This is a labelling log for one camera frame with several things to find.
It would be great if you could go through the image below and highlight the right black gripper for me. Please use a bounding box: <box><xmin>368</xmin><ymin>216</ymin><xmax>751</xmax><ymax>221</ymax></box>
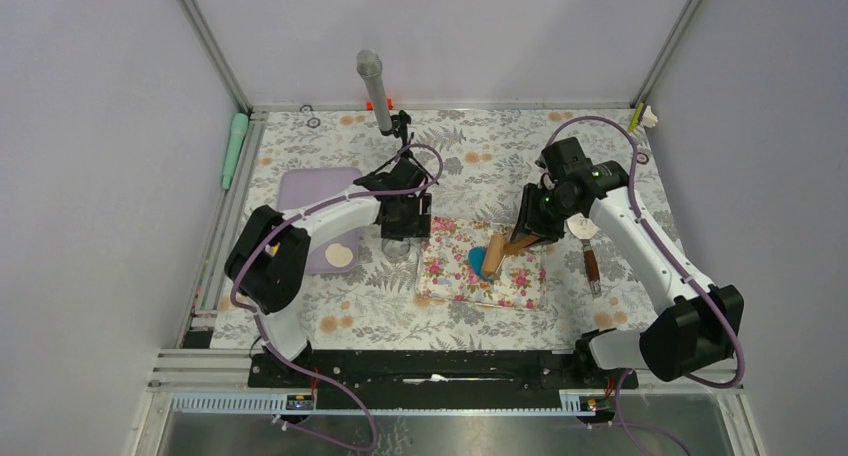
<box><xmin>509</xmin><ymin>183</ymin><xmax>579</xmax><ymax>250</ymax></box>

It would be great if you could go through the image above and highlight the wooden rolling pin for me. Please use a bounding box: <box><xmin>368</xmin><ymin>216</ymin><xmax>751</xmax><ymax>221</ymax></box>
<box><xmin>483</xmin><ymin>234</ymin><xmax>539</xmax><ymax>277</ymax></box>

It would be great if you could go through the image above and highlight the floral cutting board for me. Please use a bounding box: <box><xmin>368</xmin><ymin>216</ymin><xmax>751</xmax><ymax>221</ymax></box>
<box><xmin>415</xmin><ymin>217</ymin><xmax>547</xmax><ymax>310</ymax></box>

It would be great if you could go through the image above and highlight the blue dough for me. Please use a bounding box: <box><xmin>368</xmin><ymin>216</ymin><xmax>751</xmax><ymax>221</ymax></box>
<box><xmin>468</xmin><ymin>246</ymin><xmax>495</xmax><ymax>282</ymax></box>

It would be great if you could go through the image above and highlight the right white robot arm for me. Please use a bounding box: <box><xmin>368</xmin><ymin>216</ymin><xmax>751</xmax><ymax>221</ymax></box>
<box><xmin>509</xmin><ymin>137</ymin><xmax>744</xmax><ymax>388</ymax></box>

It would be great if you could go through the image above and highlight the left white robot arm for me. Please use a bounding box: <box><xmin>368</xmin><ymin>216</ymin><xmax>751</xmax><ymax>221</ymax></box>
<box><xmin>224</xmin><ymin>157</ymin><xmax>438</xmax><ymax>387</ymax></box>

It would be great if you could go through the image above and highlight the beige dough disc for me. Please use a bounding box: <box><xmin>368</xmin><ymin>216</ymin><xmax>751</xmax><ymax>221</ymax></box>
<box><xmin>324</xmin><ymin>243</ymin><xmax>354</xmax><ymax>268</ymax></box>

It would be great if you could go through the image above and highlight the black microphone tripod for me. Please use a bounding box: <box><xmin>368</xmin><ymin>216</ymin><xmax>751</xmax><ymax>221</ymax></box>
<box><xmin>391</xmin><ymin>110</ymin><xmax>420</xmax><ymax>164</ymax></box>

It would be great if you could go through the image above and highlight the purple tray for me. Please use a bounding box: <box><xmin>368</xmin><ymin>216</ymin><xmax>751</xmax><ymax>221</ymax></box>
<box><xmin>274</xmin><ymin>167</ymin><xmax>362</xmax><ymax>274</ymax></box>

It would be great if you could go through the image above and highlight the red clip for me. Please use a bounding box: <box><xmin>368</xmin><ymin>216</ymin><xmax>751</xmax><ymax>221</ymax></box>
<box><xmin>366</xmin><ymin>98</ymin><xmax>394</xmax><ymax>111</ymax></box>

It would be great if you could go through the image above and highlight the white clip in corner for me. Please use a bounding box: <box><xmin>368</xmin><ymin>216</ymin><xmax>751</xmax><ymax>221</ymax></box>
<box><xmin>639</xmin><ymin>105</ymin><xmax>659</xmax><ymax>128</ymax></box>

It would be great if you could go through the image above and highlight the grey microphone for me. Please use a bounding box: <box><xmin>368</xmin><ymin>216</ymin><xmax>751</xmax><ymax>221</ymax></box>
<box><xmin>356</xmin><ymin>49</ymin><xmax>394</xmax><ymax>135</ymax></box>

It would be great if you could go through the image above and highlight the green marker pen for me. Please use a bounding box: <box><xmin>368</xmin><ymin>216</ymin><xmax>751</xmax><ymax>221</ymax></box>
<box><xmin>221</xmin><ymin>113</ymin><xmax>249</xmax><ymax>190</ymax></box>

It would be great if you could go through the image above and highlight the metal scraper wooden handle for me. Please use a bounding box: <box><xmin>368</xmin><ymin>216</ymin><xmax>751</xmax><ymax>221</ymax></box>
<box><xmin>566</xmin><ymin>214</ymin><xmax>602</xmax><ymax>298</ymax></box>

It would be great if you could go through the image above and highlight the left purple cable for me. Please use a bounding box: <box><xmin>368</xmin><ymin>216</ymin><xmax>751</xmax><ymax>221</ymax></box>
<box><xmin>228</xmin><ymin>142</ymin><xmax>445</xmax><ymax>452</ymax></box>

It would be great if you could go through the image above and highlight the purple cable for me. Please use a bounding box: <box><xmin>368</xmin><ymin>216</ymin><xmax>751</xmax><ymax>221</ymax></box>
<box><xmin>544</xmin><ymin>115</ymin><xmax>747</xmax><ymax>456</ymax></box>
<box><xmin>228</xmin><ymin>142</ymin><xmax>445</xmax><ymax>452</ymax></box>

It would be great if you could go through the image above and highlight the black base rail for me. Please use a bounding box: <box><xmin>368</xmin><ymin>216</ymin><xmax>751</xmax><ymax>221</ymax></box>
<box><xmin>248</xmin><ymin>350</ymin><xmax>620</xmax><ymax>410</ymax></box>

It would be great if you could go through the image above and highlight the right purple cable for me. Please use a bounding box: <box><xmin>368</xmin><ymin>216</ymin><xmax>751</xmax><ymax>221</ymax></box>
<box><xmin>544</xmin><ymin>115</ymin><xmax>747</xmax><ymax>456</ymax></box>

